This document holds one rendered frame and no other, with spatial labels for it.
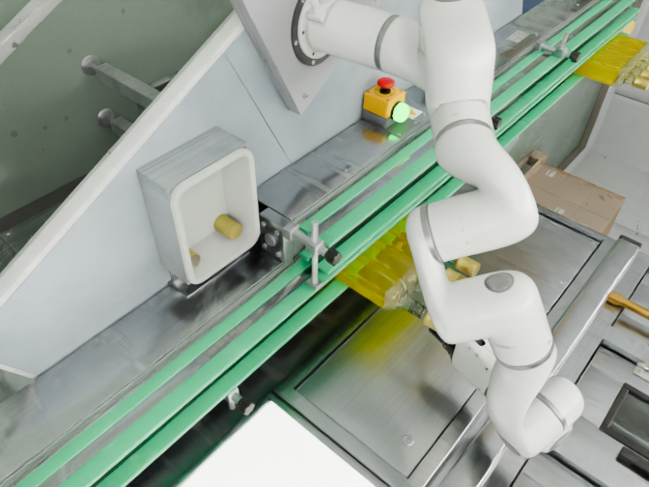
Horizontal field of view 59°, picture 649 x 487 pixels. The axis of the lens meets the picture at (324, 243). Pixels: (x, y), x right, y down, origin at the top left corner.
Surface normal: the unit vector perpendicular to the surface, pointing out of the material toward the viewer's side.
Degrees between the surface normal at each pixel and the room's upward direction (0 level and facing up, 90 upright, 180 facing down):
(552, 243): 90
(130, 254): 0
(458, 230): 74
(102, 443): 90
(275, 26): 3
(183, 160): 90
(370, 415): 90
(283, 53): 3
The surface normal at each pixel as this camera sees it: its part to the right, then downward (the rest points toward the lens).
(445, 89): -0.47, 0.74
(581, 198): 0.13, -0.63
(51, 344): 0.76, 0.46
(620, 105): -0.66, 0.52
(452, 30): -0.19, -0.56
